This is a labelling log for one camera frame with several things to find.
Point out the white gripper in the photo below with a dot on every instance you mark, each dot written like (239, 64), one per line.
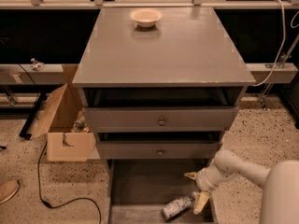
(204, 180)

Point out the blue plastic bottle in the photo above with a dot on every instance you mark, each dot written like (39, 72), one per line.
(177, 206)

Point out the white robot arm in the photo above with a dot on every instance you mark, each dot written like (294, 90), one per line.
(280, 185)

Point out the brass middle drawer knob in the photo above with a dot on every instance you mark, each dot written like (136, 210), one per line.
(160, 152)

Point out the brass drawer knob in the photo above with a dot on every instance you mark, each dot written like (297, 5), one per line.
(161, 122)
(160, 152)

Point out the bottom grey drawer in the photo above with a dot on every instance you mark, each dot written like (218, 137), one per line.
(141, 188)

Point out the grey drawer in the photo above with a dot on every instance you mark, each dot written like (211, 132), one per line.
(176, 145)
(127, 110)
(141, 188)

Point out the brass top drawer knob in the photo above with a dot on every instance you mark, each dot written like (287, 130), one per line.
(161, 122)

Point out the top grey drawer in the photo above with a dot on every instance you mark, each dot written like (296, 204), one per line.
(127, 110)

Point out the middle grey drawer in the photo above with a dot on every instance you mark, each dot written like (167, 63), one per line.
(176, 145)

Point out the grey drawer cabinet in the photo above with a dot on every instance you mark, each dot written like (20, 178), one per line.
(187, 48)

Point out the items inside cardboard box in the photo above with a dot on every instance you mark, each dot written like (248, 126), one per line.
(80, 125)

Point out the open cardboard box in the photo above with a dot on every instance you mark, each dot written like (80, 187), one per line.
(62, 110)

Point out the white bowl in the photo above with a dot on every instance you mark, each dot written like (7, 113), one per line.
(146, 17)

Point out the black metal leg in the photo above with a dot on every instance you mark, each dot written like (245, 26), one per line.
(24, 131)

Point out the tan round floor object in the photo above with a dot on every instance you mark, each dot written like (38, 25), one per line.
(8, 189)

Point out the small crumpled clear object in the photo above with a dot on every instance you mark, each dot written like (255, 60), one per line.
(36, 65)

